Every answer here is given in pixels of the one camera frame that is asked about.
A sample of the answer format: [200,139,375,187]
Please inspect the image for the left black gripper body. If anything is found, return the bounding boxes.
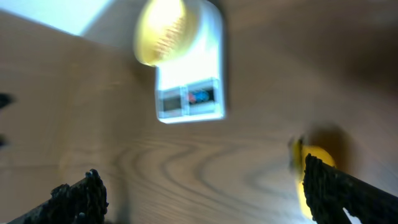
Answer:
[1,93,14,147]

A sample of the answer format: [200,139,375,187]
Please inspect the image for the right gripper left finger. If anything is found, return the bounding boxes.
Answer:
[9,169,109,224]

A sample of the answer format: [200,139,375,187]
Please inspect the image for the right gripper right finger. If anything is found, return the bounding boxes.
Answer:
[303,154,397,224]

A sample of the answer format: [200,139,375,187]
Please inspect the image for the yellow measuring scoop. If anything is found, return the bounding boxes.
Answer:
[288,138,336,220]

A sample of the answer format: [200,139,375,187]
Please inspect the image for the white digital kitchen scale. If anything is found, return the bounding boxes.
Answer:
[155,1,226,124]

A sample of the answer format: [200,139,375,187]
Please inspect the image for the pale yellow bowl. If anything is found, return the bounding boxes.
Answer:
[133,0,200,67]

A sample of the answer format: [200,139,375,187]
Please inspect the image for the soybeans in bowl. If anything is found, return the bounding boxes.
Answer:
[155,17,186,59]

